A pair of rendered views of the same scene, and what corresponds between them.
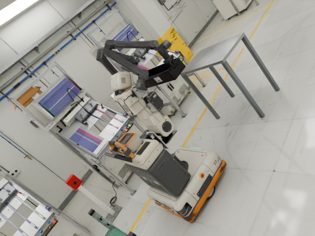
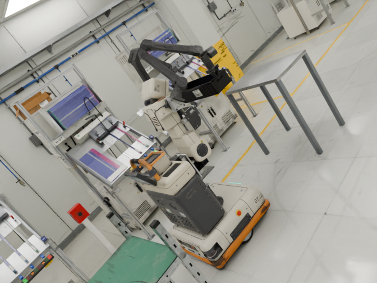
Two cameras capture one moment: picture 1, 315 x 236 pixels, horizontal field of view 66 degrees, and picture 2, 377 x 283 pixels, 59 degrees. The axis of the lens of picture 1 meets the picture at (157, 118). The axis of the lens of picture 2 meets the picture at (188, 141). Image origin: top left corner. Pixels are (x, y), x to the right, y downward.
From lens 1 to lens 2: 38 cm
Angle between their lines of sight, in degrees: 4
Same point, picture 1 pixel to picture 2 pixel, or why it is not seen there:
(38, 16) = (56, 9)
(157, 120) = (192, 140)
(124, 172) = (142, 211)
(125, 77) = (160, 84)
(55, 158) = (54, 188)
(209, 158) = (249, 194)
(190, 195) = (222, 234)
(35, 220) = (26, 253)
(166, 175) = (195, 206)
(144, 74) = (182, 83)
